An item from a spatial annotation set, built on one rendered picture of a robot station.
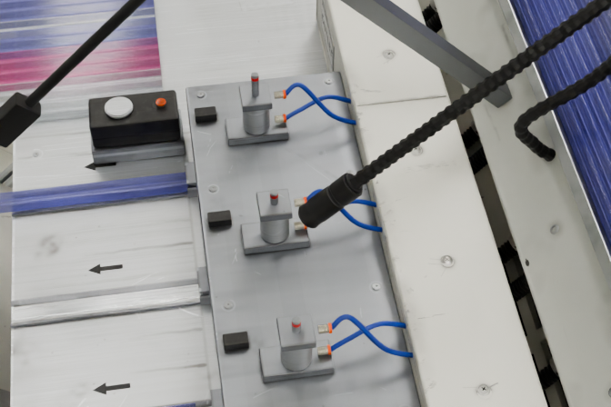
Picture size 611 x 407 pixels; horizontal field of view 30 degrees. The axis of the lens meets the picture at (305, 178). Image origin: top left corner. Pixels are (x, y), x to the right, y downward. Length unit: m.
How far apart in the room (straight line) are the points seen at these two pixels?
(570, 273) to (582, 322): 0.04
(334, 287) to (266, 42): 0.33
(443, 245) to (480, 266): 0.03
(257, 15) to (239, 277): 0.35
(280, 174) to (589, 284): 0.26
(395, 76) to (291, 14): 0.20
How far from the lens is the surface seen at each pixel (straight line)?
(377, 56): 0.97
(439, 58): 0.85
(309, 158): 0.92
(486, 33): 0.96
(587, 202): 0.78
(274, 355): 0.81
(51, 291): 0.94
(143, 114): 0.98
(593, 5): 0.67
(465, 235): 0.86
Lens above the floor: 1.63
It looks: 28 degrees down
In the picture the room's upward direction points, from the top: 53 degrees clockwise
